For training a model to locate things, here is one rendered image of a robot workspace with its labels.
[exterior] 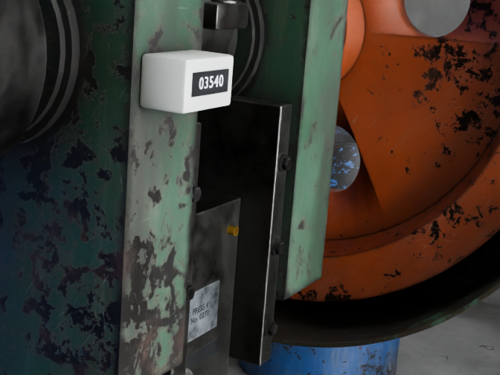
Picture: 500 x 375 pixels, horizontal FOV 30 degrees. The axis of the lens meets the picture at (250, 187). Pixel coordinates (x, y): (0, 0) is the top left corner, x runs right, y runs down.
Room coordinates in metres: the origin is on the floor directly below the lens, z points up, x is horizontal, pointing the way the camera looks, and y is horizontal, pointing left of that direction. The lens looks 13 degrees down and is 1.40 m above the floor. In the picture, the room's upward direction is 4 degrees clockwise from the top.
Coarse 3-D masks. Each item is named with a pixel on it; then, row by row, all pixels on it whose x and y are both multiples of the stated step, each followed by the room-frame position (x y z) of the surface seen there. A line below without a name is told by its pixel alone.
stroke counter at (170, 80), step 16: (144, 64) 0.68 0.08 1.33; (160, 64) 0.68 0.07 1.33; (176, 64) 0.67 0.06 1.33; (192, 64) 0.67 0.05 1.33; (208, 64) 0.69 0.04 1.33; (224, 64) 0.72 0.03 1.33; (144, 80) 0.68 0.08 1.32; (160, 80) 0.68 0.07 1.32; (176, 80) 0.67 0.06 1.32; (192, 80) 0.68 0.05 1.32; (208, 80) 0.70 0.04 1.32; (224, 80) 0.72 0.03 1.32; (144, 96) 0.68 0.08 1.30; (160, 96) 0.68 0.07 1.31; (176, 96) 0.67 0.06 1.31; (192, 96) 0.68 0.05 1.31; (208, 96) 0.70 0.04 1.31; (224, 96) 0.72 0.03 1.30; (176, 112) 0.67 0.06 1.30
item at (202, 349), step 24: (216, 192) 0.95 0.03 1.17; (216, 216) 0.89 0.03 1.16; (216, 240) 0.89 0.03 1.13; (216, 264) 0.90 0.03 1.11; (216, 288) 0.90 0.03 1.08; (192, 312) 0.86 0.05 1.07; (216, 312) 0.90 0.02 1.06; (192, 336) 0.86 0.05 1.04; (216, 336) 0.90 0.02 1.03; (192, 360) 0.86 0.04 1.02; (216, 360) 0.91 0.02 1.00
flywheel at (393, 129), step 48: (384, 0) 1.18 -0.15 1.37; (480, 0) 1.13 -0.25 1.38; (384, 48) 1.18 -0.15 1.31; (432, 48) 1.15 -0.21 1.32; (480, 48) 1.12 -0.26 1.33; (384, 96) 1.18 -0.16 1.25; (432, 96) 1.15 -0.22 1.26; (480, 96) 1.12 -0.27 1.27; (384, 144) 1.17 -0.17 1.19; (432, 144) 1.14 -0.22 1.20; (480, 144) 1.12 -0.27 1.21; (336, 192) 1.21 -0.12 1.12; (384, 192) 1.17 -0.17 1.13; (432, 192) 1.14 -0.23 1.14; (480, 192) 1.08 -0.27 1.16; (336, 240) 1.20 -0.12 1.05; (384, 240) 1.14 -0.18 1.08; (432, 240) 1.10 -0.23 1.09; (480, 240) 1.08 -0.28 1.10; (336, 288) 1.16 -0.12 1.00; (384, 288) 1.13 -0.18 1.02
